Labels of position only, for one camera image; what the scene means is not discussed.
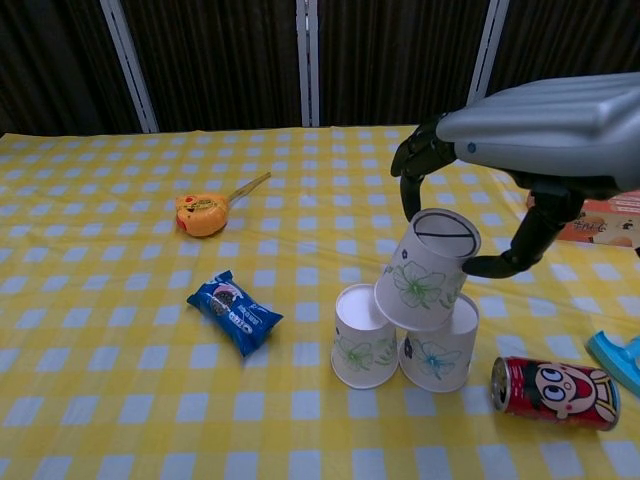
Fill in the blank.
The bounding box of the grey black right robot hand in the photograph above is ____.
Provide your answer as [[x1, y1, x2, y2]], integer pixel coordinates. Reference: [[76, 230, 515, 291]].
[[390, 72, 640, 280]]

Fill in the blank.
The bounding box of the paper cup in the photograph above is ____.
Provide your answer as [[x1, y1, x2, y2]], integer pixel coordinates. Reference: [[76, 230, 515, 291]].
[[374, 207, 483, 333]]

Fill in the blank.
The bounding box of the white cup green flower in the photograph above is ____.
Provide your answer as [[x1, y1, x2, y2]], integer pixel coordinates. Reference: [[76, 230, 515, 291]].
[[330, 283, 400, 390]]

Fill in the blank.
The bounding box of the orange cardboard box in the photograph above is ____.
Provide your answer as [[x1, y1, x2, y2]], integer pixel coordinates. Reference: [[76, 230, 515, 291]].
[[525, 189, 640, 251]]

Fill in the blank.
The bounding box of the light blue plastic object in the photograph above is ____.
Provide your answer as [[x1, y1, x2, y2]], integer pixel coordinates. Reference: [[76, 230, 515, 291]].
[[585, 330, 640, 399]]

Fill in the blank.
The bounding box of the white cup blue flower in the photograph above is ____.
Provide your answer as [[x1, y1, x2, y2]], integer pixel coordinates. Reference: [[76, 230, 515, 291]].
[[398, 293, 480, 394]]

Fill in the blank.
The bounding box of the red cartoon drink can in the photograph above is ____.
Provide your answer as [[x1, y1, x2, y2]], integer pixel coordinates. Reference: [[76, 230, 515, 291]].
[[490, 355, 622, 432]]

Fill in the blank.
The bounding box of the dark pleated curtain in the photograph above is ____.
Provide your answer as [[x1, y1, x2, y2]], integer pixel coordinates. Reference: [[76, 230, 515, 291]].
[[0, 0, 640, 136]]

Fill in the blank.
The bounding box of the orange yellow tape measure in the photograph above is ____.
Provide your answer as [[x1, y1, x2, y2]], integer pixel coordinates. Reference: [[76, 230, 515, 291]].
[[174, 172, 272, 238]]

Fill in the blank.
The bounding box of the blue Oreo cookie pack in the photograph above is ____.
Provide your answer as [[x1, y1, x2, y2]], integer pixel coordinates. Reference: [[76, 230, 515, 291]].
[[186, 270, 285, 358]]

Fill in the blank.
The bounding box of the white metal post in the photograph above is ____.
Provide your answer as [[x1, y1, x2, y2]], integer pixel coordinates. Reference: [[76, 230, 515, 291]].
[[295, 0, 321, 128], [464, 0, 511, 110], [99, 0, 160, 134]]

